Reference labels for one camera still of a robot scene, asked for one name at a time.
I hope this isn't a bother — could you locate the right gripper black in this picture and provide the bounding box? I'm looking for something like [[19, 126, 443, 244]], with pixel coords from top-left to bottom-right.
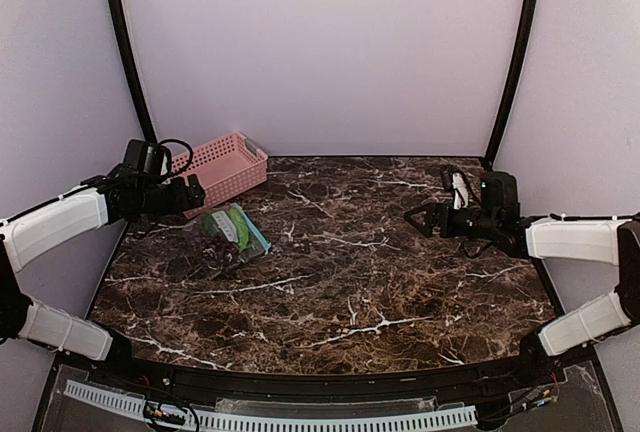
[[404, 202, 499, 239]]

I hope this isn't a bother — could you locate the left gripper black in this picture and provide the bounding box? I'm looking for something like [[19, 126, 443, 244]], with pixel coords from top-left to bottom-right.
[[140, 173, 205, 221]]

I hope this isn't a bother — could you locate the clear zip bag blue seal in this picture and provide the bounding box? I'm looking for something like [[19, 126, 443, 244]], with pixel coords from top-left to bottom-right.
[[182, 203, 271, 277]]

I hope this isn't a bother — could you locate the purple fake grape bunch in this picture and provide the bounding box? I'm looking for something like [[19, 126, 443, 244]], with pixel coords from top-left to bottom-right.
[[186, 231, 240, 274]]

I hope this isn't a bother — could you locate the green fake vegetable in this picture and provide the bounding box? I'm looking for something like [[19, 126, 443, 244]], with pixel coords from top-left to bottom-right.
[[199, 205, 250, 251]]

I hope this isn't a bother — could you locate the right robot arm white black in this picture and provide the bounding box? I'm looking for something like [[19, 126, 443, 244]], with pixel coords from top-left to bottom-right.
[[404, 168, 639, 386]]

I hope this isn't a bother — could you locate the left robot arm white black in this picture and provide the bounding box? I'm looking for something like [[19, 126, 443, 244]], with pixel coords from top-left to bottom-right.
[[1, 139, 205, 388]]

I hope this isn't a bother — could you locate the pink plastic basket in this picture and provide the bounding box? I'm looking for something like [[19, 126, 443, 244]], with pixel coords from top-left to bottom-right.
[[181, 132, 268, 218]]

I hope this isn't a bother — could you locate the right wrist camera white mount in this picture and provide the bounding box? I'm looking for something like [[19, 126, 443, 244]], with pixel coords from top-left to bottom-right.
[[440, 166, 476, 210]]

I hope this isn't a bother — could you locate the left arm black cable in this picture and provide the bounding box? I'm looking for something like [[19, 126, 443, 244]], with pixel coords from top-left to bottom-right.
[[155, 138, 195, 184]]

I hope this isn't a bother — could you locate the black front aluminium rail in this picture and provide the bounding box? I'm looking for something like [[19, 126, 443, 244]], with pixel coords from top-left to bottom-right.
[[70, 358, 554, 404]]

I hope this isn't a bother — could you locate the white slotted cable duct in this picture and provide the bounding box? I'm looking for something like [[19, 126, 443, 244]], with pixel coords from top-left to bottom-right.
[[63, 380, 478, 432]]

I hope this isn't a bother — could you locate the black left frame post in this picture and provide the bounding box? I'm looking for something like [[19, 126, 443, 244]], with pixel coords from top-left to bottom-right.
[[107, 0, 158, 142]]

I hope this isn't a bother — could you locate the black frame post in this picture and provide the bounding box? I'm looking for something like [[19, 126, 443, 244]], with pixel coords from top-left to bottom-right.
[[107, 0, 158, 142], [481, 0, 537, 170]]

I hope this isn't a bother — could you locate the black right frame post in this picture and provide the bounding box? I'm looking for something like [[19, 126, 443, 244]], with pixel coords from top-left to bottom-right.
[[481, 0, 537, 170]]

